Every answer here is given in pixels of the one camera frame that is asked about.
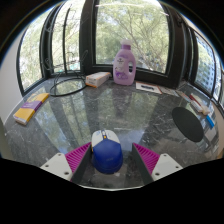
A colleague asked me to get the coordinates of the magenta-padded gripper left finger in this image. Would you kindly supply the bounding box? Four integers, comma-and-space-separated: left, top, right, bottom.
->
39, 142, 94, 185

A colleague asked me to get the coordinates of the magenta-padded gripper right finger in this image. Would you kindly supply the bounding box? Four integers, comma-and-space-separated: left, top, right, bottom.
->
131, 142, 184, 186

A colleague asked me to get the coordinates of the blue and white computer mouse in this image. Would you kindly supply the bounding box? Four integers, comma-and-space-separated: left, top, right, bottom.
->
90, 129, 124, 175

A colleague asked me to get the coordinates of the round black mouse pad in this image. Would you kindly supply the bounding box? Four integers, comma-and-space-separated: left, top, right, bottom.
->
171, 106, 205, 143

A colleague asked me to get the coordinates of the yellow and purple book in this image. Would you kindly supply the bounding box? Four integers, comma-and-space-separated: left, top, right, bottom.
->
13, 92, 50, 126

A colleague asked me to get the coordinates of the white card with dark print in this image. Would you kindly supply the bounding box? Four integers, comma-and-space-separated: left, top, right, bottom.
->
135, 80, 163, 95

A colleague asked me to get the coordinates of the pale map pamphlet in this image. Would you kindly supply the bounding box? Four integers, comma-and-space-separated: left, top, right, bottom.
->
159, 85, 181, 98

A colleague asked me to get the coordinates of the colourful pamphlet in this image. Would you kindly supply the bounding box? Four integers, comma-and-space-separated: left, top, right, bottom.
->
178, 89, 192, 102

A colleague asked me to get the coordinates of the blue booklet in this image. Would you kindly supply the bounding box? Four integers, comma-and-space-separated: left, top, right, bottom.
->
205, 114, 216, 130

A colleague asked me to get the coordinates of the cream cardboard box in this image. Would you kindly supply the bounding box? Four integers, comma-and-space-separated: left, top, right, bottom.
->
85, 71, 112, 89

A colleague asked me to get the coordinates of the purple detergent bottle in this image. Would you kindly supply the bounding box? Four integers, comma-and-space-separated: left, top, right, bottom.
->
112, 39, 137, 86

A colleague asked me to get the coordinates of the black wire stand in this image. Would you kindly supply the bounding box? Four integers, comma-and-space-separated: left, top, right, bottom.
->
44, 8, 89, 98

